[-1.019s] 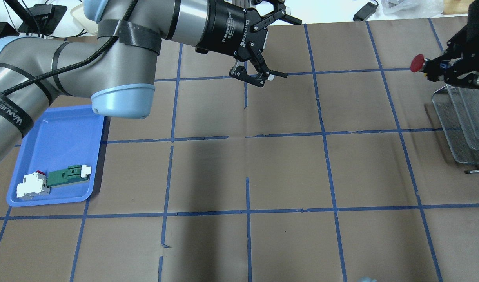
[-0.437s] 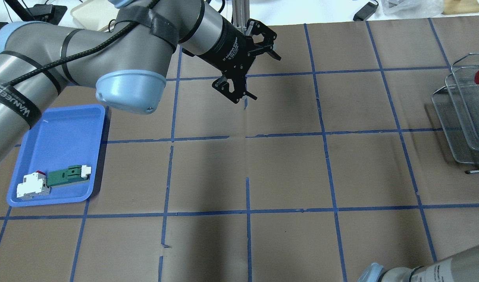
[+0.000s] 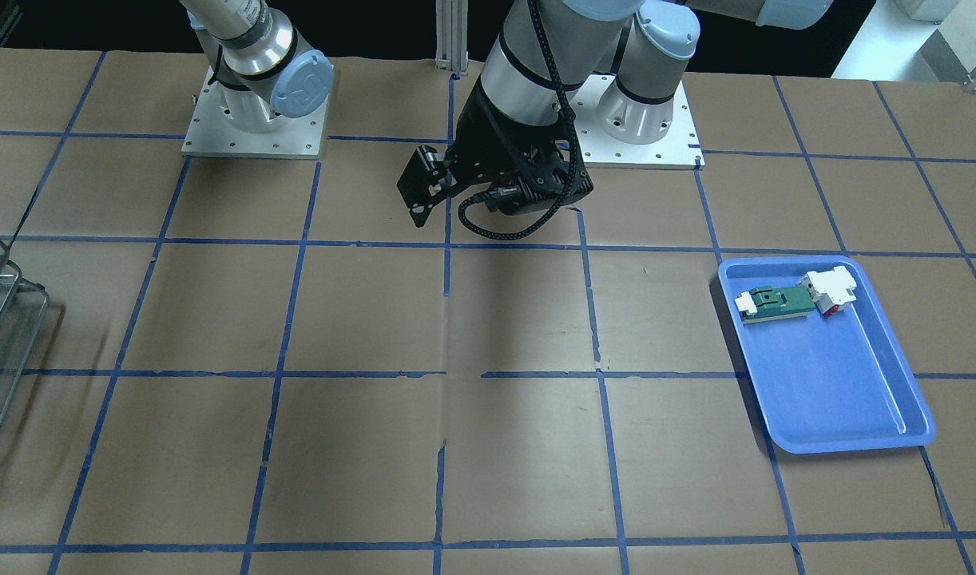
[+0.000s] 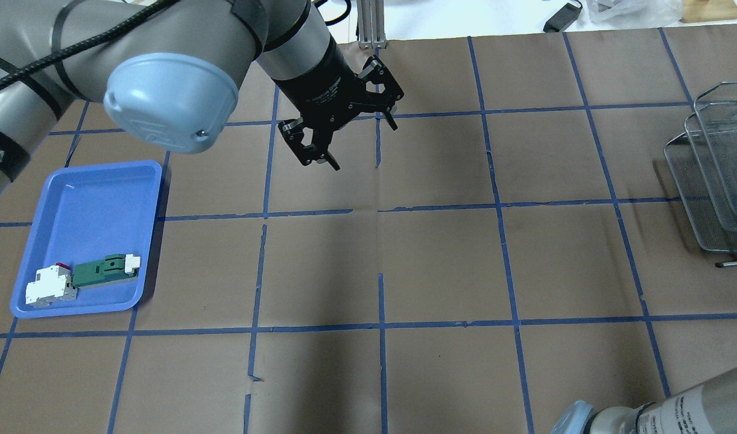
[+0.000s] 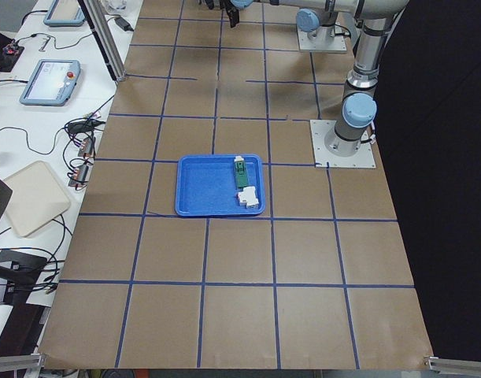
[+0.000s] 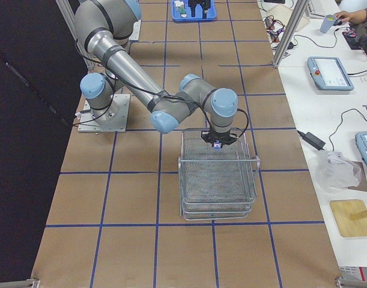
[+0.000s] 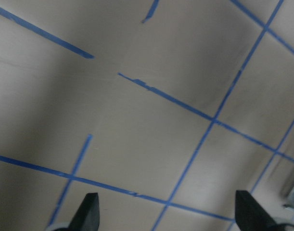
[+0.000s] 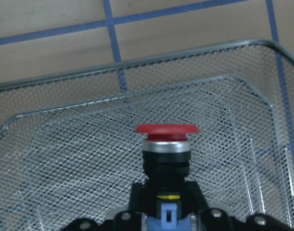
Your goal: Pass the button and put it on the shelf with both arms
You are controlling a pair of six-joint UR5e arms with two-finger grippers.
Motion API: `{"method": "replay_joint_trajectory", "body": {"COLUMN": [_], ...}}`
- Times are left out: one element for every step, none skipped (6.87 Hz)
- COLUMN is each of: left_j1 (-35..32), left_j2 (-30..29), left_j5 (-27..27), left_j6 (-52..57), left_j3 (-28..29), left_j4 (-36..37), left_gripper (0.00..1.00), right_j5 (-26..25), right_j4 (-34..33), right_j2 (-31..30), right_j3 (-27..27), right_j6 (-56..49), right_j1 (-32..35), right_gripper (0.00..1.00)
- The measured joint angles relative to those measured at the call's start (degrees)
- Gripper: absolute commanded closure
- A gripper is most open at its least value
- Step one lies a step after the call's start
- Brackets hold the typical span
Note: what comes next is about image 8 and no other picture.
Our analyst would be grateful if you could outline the silver wire mesh shelf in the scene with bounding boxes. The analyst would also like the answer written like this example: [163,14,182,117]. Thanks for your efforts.
[0,39,294,231]

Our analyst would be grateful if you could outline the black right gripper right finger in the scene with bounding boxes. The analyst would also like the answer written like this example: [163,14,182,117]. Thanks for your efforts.
[182,181,209,214]

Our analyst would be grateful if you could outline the red emergency stop button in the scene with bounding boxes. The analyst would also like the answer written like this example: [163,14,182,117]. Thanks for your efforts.
[134,123,200,231]

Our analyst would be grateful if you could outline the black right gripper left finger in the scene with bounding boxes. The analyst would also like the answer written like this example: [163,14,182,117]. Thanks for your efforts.
[128,183,148,215]

